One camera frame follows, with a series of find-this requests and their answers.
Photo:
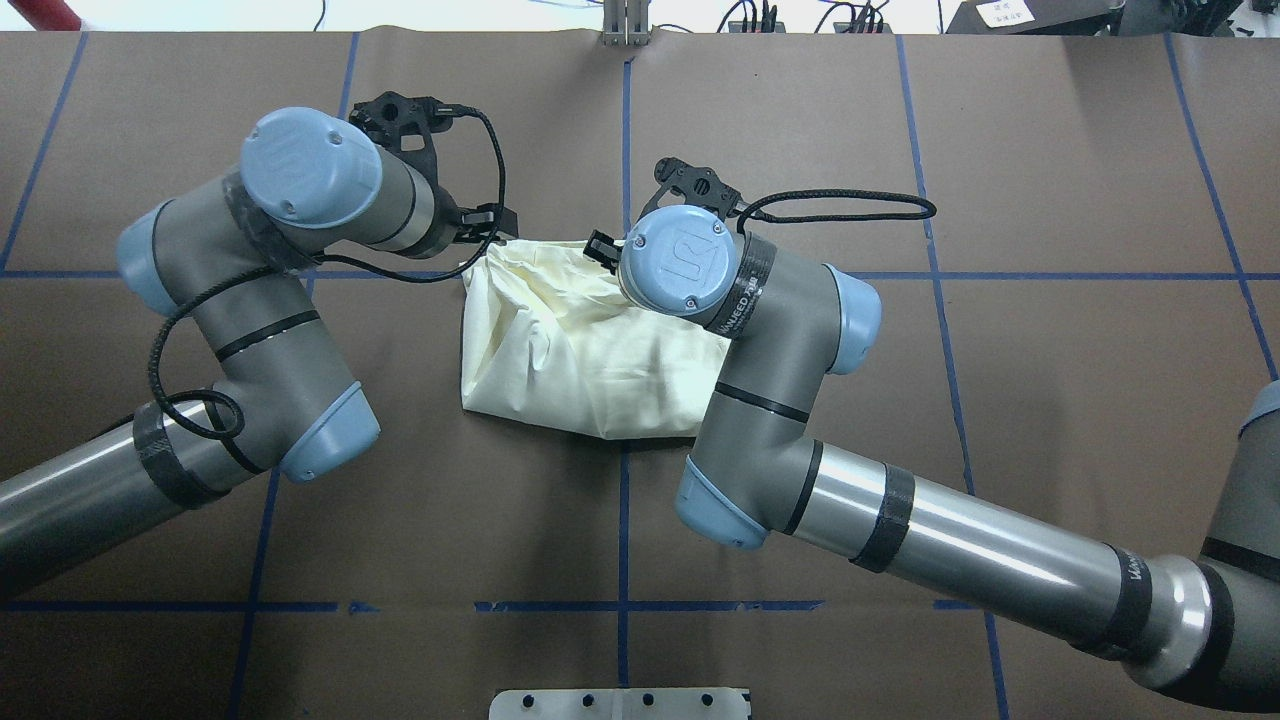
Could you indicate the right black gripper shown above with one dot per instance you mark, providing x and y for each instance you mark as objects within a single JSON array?
[{"x": 600, "y": 247}]

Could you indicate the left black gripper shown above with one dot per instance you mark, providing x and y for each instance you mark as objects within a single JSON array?
[{"x": 479, "y": 221}]

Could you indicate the cream long-sleeve cat T-shirt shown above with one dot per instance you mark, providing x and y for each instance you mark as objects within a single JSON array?
[{"x": 548, "y": 339}]

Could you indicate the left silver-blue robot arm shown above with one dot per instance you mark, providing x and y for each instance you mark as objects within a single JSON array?
[{"x": 244, "y": 376}]

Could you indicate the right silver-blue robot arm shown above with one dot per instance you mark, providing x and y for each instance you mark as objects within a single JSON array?
[{"x": 1098, "y": 387}]

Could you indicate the red cylinder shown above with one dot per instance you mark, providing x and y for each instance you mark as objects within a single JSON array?
[{"x": 48, "y": 15}]

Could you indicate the black box with label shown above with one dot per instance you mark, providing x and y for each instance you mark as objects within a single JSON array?
[{"x": 1032, "y": 18}]

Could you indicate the aluminium frame post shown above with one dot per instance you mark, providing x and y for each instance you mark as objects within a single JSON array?
[{"x": 626, "y": 23}]

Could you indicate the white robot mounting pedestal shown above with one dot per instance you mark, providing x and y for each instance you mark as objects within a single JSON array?
[{"x": 623, "y": 703}]

